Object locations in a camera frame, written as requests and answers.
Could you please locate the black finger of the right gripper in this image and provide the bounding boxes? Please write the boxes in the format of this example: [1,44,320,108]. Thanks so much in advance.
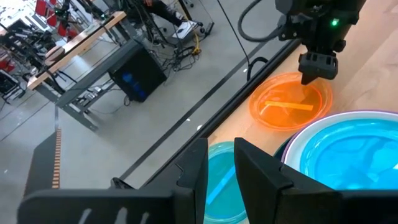
[297,52,339,85]

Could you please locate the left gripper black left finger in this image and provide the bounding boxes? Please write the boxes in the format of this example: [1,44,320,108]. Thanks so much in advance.
[174,138,209,224]

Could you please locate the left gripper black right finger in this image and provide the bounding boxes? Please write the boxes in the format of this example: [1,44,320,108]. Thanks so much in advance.
[233,137,295,224]

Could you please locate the blue translucent plastic plate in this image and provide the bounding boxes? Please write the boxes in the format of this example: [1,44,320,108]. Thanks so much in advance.
[299,119,398,191]
[203,141,249,224]

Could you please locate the cream plastic plate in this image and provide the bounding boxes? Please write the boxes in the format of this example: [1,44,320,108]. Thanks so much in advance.
[284,111,398,175]

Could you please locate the purple plastic plate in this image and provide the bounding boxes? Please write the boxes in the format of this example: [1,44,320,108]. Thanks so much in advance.
[281,109,398,162]

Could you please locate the orange translucent plastic plate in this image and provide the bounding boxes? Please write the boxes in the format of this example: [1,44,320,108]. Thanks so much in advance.
[248,72,333,131]

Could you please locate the green plastic plate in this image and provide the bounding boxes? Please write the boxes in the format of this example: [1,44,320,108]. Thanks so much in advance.
[273,135,295,159]

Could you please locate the computer tower blue lights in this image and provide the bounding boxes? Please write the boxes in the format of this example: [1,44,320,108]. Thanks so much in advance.
[108,46,168,103]

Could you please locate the white board on casters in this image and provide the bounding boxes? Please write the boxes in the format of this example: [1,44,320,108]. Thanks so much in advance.
[172,20,200,40]

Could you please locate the black hazard-striped floor mat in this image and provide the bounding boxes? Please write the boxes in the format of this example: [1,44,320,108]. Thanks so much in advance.
[23,128,63,197]

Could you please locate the person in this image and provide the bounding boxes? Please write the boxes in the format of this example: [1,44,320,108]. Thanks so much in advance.
[136,0,200,40]

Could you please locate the wooden desk grey legs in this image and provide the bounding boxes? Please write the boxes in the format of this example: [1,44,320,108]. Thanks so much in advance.
[26,11,144,131]

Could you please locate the red chair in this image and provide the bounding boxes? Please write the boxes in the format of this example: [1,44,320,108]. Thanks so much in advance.
[34,0,48,16]
[57,21,78,40]

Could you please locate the black aluminium table frame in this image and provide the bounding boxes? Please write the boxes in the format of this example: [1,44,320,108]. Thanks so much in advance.
[110,39,304,190]

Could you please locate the black cable with loop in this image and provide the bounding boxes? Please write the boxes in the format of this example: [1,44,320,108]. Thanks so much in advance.
[216,0,270,82]

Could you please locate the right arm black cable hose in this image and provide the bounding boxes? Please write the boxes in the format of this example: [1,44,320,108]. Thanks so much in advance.
[238,0,282,43]

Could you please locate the yellow cable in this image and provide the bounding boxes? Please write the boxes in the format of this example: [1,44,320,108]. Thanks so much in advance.
[191,29,202,56]

